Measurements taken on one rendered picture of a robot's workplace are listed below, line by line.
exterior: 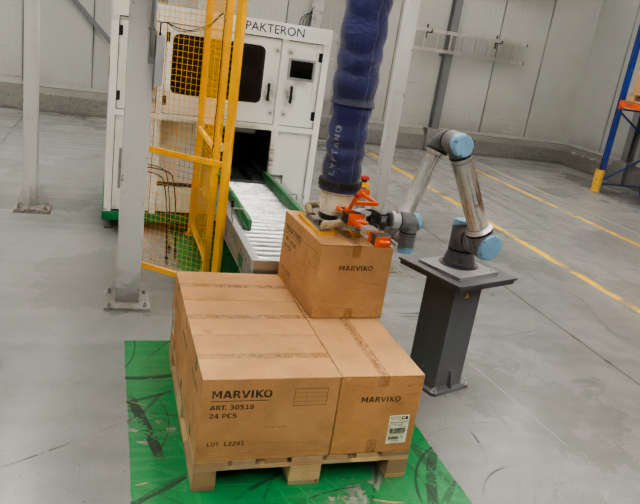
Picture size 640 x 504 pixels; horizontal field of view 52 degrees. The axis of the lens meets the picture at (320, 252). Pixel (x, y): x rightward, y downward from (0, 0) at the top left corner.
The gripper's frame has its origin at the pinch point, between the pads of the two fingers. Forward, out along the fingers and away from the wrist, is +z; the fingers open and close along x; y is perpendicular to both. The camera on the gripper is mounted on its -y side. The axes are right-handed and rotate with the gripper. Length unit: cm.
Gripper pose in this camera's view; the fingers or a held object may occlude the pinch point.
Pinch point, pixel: (354, 218)
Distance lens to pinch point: 331.2
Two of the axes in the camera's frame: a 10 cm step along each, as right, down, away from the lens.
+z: -9.5, -0.4, -3.1
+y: -2.8, -3.4, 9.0
